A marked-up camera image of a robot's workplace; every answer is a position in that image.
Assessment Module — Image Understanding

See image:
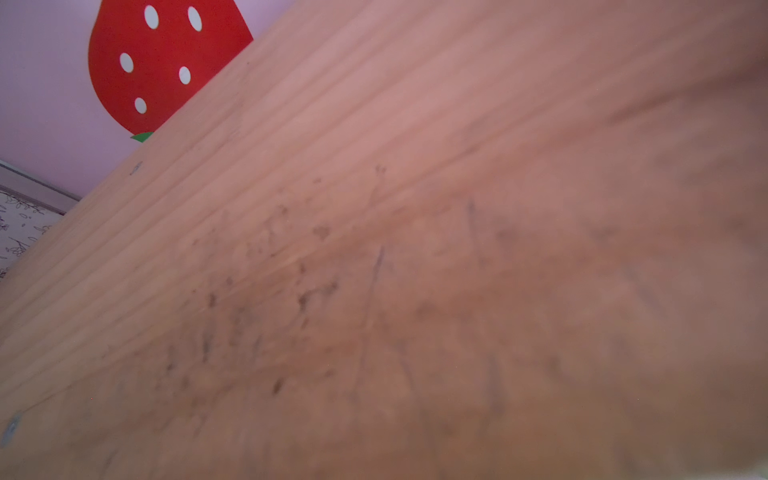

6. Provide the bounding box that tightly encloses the wooden two-tier shelf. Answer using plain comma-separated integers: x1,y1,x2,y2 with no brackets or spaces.
1,1,767,479

